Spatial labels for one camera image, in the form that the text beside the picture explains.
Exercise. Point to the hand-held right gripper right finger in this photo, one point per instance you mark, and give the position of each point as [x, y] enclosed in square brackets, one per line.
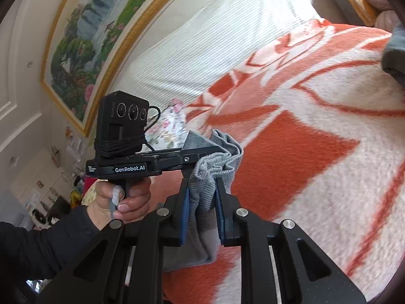
[223, 218]

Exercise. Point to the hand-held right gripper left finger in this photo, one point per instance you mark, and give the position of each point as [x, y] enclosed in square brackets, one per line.
[184, 209]

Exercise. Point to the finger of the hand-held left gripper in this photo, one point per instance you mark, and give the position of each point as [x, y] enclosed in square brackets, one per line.
[202, 153]

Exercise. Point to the grey pants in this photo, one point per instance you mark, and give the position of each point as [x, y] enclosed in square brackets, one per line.
[208, 164]

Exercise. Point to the person's left forearm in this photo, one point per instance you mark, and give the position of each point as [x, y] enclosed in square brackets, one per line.
[41, 243]

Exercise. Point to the person's left hand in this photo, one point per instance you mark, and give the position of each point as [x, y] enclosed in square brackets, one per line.
[126, 204]

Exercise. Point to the floral pillow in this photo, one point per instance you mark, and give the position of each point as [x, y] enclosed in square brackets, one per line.
[167, 123]

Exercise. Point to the white cabinet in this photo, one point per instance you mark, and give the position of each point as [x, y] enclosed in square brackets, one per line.
[41, 183]

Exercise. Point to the gold framed landscape painting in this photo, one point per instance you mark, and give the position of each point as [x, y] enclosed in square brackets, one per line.
[104, 38]

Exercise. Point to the orange and white patterned blanket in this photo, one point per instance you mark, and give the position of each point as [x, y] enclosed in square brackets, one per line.
[310, 152]

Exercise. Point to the white striped bed headboard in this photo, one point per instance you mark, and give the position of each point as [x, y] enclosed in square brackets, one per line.
[218, 44]

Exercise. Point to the dark grey cloth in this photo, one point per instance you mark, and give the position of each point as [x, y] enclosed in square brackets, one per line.
[395, 53]

